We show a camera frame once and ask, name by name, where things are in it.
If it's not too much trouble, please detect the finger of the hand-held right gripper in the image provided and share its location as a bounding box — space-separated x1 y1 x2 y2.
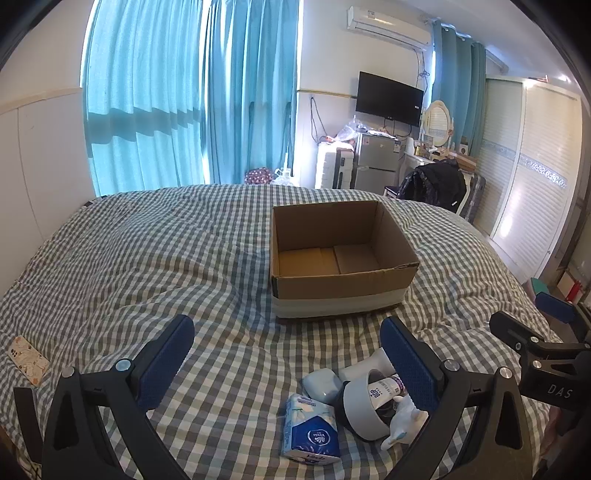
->
534 292 591 343
488 311 557 357

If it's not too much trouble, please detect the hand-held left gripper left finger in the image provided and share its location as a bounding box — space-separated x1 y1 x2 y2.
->
41 315 204 480

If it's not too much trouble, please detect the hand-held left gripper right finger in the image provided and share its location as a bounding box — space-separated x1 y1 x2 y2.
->
379 316 541 480

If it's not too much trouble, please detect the small labelled bottle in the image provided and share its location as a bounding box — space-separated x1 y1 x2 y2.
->
367 375 407 409

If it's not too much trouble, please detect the white handheld device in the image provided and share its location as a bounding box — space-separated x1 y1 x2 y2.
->
339 348 398 381

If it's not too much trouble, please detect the white unicorn figurine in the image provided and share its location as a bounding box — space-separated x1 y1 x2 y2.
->
381 396 430 450

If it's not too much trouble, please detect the grey tape roll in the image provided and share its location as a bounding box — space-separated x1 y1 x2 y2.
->
342 371 407 441

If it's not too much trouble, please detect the white earbuds case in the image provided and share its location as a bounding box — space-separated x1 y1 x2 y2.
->
302 368 343 403

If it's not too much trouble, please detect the cardboard box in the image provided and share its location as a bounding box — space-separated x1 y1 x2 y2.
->
270 200 421 319

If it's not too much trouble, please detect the blue white tissue pack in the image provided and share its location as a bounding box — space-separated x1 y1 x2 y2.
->
280 394 342 463

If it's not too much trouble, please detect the grey checkered blanket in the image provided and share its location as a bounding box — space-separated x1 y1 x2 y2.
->
0 184 568 480

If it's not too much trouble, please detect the white sliding wardrobe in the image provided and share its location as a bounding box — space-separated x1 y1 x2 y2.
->
473 76 587 284

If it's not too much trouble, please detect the silver suitcase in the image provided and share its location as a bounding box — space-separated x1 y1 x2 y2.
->
462 173 488 222

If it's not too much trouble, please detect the phone with patterned case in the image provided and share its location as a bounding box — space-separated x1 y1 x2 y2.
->
8 336 50 387

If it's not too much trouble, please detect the silver small fridge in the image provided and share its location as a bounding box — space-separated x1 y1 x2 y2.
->
353 131 402 192

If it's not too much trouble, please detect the white suitcase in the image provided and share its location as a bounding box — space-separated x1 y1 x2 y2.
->
316 142 356 190

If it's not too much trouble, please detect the oval white vanity mirror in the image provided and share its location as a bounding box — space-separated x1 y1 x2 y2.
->
423 100 454 149

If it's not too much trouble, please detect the clear plastic bag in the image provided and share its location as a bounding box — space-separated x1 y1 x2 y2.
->
335 115 370 144

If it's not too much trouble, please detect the teal curtain beside wardrobe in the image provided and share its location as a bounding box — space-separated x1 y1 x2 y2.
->
429 18 488 151

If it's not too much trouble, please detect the wide teal curtain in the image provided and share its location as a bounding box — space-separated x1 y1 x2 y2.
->
83 0 211 197

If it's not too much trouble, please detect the narrow teal curtain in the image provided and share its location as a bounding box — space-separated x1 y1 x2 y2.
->
203 0 300 186

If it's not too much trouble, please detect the white air conditioner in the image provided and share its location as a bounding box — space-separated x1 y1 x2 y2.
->
346 6 435 49

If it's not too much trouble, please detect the black strap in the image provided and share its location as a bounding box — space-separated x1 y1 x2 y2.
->
14 387 44 462

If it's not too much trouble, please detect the black wall television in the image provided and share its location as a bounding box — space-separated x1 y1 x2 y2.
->
355 71 424 127

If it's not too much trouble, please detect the dark wall cable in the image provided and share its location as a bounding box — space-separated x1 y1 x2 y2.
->
310 95 326 144

